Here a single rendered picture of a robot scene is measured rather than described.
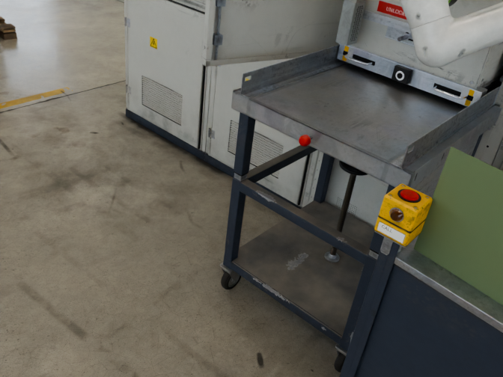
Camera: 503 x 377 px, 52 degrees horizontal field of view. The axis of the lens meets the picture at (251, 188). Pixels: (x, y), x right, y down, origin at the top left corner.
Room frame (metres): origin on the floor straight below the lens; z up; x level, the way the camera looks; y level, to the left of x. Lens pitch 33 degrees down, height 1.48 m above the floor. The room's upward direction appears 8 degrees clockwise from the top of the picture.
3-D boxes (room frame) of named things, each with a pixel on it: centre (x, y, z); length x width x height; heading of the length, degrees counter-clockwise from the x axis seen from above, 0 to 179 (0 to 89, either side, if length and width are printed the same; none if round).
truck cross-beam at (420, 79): (1.78, -0.48, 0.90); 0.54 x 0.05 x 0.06; 53
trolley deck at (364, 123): (1.61, -0.35, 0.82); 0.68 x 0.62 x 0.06; 143
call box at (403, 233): (0.96, -0.34, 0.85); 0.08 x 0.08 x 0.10; 53
